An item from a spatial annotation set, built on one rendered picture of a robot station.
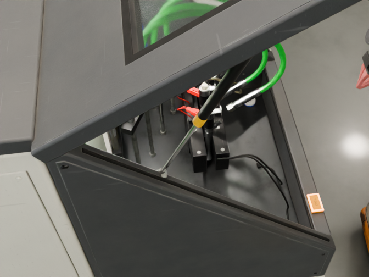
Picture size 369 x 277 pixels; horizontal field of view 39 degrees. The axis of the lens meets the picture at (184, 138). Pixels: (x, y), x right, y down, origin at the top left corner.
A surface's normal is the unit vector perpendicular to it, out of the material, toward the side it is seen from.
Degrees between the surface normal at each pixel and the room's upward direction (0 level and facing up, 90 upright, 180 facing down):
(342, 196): 0
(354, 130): 0
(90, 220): 90
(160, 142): 0
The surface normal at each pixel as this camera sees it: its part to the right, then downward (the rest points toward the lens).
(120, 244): 0.12, 0.79
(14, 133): -0.04, -0.61
